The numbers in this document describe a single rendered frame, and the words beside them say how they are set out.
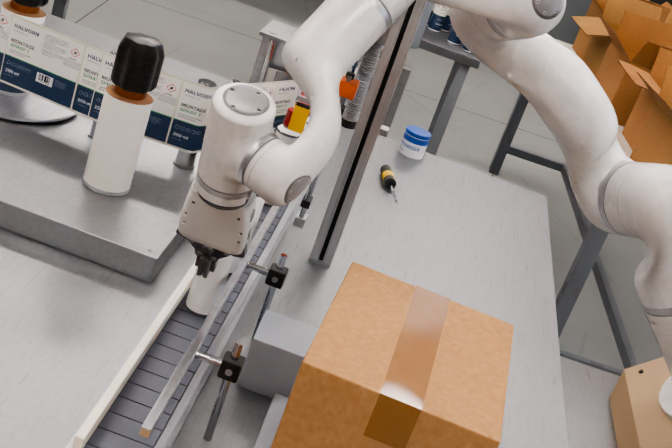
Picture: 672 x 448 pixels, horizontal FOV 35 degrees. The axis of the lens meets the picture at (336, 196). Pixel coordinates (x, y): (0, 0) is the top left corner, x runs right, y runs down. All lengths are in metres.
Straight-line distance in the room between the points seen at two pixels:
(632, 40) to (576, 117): 2.93
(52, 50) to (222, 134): 0.90
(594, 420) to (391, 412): 0.81
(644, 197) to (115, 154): 0.93
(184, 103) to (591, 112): 0.88
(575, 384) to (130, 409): 0.92
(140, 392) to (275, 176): 0.37
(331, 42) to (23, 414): 0.64
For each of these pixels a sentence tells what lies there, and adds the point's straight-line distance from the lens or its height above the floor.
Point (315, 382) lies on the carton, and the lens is 1.23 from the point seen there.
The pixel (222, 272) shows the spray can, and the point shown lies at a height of 0.97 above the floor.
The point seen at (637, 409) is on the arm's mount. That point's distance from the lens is 1.93.
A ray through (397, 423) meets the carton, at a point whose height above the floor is 1.09.
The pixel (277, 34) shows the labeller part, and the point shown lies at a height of 1.14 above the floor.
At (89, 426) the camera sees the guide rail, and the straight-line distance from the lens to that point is 1.37.
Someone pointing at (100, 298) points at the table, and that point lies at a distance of 1.78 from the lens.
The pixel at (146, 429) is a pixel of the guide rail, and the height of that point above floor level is 0.96.
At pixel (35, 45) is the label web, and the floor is 1.02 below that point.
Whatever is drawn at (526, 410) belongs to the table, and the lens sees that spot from 1.91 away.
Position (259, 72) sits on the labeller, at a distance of 2.40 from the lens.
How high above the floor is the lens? 1.75
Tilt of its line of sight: 22 degrees down
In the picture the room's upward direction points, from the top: 20 degrees clockwise
